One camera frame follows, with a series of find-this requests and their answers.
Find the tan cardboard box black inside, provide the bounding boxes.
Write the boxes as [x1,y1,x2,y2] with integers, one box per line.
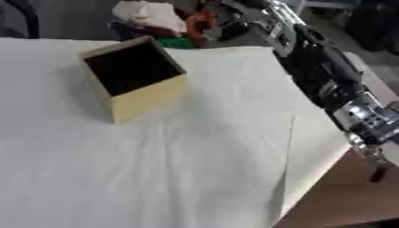
[77,35,189,125]

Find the white crumpled cloth bag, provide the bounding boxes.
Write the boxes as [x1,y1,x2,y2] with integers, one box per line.
[110,0,189,34]

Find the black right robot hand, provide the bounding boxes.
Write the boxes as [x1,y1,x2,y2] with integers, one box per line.
[344,101,399,183]

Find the green toy block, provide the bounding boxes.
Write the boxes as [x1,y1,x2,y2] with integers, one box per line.
[154,37,199,50]

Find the black curved tube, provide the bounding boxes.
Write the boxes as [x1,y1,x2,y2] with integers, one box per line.
[3,0,43,40]

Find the dark purple object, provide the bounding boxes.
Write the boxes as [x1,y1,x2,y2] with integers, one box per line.
[106,20,174,42]

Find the orange toy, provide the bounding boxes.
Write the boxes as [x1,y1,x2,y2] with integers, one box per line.
[183,10,220,41]

